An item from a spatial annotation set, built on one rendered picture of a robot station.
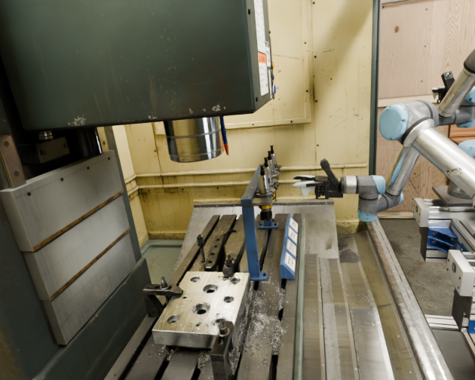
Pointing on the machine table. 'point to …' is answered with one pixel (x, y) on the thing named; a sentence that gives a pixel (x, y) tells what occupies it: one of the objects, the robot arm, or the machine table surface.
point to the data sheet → (259, 26)
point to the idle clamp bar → (215, 254)
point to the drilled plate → (164, 334)
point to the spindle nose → (194, 139)
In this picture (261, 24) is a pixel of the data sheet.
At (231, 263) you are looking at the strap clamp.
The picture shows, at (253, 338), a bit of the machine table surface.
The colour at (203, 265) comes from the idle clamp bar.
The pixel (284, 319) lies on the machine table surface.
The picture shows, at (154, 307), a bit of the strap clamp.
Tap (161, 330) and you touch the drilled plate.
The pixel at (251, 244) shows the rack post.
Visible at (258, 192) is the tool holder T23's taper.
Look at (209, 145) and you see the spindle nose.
